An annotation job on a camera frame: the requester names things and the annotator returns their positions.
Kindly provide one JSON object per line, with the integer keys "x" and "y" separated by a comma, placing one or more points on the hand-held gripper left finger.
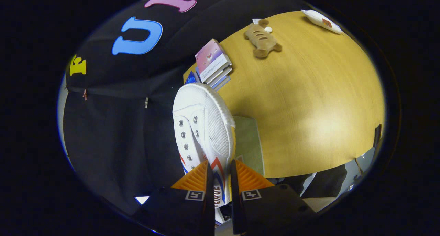
{"x": 210, "y": 201}

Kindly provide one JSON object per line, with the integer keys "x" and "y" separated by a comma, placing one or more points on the white packet with red label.
{"x": 319, "y": 20}

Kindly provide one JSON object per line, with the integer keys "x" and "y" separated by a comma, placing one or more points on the white canvas shoe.
{"x": 206, "y": 108}

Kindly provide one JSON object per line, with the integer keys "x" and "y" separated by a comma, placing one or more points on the dark blue book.
{"x": 190, "y": 78}

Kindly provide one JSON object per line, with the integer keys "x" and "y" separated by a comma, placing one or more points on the grey cover book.
{"x": 223, "y": 72}
{"x": 221, "y": 78}

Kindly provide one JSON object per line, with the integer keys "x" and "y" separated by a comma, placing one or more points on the red clip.
{"x": 84, "y": 95}

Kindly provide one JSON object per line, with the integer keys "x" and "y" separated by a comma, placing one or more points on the small white tag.
{"x": 256, "y": 21}

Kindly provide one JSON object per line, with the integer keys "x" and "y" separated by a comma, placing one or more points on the brown plush toy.
{"x": 261, "y": 40}

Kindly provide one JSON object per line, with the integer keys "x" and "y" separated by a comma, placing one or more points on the small white ball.
{"x": 268, "y": 29}

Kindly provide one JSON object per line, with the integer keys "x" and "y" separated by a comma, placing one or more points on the pink cover book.
{"x": 209, "y": 55}

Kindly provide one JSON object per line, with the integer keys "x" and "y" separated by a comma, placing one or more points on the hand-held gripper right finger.
{"x": 235, "y": 201}

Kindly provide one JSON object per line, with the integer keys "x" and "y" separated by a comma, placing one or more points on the green fabric storage box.
{"x": 249, "y": 143}

